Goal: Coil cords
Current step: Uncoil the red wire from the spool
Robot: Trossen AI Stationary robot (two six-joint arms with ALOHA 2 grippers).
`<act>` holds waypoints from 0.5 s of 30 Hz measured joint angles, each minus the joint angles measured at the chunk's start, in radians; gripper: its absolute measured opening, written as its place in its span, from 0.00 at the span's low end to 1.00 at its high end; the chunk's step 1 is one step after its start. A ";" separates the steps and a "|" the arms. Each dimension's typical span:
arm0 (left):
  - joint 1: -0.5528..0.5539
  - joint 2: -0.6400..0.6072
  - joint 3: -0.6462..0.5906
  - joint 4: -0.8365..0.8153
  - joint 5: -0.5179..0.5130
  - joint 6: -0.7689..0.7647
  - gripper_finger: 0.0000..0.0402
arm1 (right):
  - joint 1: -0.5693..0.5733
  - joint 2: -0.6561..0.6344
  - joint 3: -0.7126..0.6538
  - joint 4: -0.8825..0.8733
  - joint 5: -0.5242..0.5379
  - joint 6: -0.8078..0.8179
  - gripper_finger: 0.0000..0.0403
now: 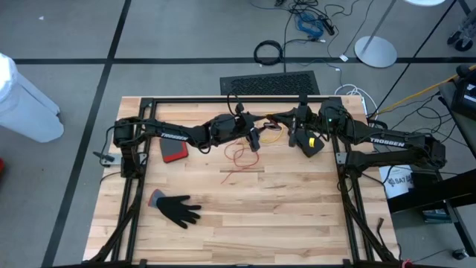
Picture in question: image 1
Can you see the white bagged bin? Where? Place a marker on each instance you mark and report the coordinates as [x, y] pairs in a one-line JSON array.
[[26, 108]]

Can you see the white floor plug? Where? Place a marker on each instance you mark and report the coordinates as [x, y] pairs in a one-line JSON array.
[[344, 58]]

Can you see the stack of books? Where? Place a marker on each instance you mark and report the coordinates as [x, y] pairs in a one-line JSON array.
[[435, 216]]

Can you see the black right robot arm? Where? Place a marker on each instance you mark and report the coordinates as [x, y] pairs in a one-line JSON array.
[[386, 142]]

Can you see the black electronic device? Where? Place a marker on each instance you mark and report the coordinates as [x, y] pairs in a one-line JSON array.
[[466, 97]]

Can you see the white power strip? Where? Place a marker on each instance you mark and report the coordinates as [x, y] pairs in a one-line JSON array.
[[364, 108]]

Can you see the black zip case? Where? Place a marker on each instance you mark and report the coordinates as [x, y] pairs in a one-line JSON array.
[[316, 150]]

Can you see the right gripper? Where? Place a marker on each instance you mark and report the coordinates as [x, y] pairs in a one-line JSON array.
[[305, 119]]

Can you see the grey round-base stand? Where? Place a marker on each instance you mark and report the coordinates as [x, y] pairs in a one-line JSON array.
[[375, 52]]

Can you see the grey side table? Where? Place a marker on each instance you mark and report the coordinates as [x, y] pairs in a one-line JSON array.
[[465, 130]]

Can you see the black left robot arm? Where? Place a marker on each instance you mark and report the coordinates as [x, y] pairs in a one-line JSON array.
[[173, 136]]

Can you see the black box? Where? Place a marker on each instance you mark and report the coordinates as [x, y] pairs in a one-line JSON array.
[[425, 178]]

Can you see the black caster wheel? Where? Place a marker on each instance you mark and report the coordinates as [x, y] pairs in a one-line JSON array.
[[463, 44]]

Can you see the red and black pad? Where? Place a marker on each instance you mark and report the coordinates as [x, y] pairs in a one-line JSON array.
[[175, 152]]

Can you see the white round disc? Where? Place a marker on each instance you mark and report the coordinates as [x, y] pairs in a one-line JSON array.
[[424, 2]]

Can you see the black floor vent grille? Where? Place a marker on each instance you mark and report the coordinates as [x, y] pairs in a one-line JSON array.
[[271, 83]]

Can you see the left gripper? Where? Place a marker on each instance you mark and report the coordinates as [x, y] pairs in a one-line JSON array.
[[228, 128]]

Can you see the black aluminium frame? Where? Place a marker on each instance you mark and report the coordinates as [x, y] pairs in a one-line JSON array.
[[186, 99]]

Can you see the black glove grey cuff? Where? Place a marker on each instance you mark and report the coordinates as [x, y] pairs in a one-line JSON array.
[[176, 210]]

